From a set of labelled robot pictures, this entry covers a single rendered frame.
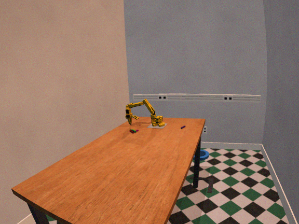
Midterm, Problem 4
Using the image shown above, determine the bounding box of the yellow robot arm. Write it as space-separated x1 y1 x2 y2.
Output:
126 99 165 127

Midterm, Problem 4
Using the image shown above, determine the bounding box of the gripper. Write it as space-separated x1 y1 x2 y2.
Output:
125 113 139 124

